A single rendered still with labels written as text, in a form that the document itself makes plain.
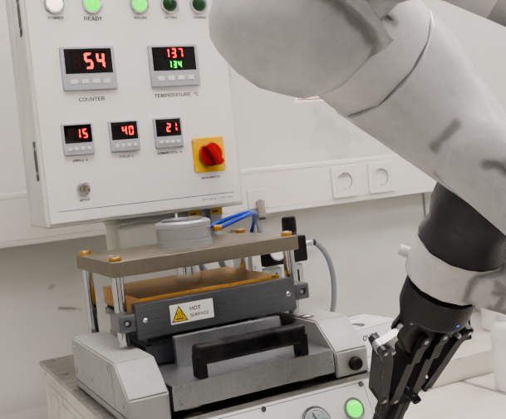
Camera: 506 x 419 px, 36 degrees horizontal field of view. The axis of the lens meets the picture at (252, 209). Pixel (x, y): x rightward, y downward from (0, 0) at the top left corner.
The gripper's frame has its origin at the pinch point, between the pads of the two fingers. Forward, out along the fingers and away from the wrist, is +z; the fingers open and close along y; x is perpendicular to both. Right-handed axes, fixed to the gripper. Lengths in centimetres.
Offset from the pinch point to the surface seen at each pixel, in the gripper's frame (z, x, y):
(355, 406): 4.6, -5.1, 0.3
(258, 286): -0.8, -23.5, 6.2
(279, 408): 4.4, -7.5, 10.0
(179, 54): -16, -62, 5
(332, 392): 4.3, -7.7, 2.2
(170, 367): 5.4, -18.3, 20.0
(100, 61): -16, -62, 18
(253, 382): 1.8, -10.3, 12.8
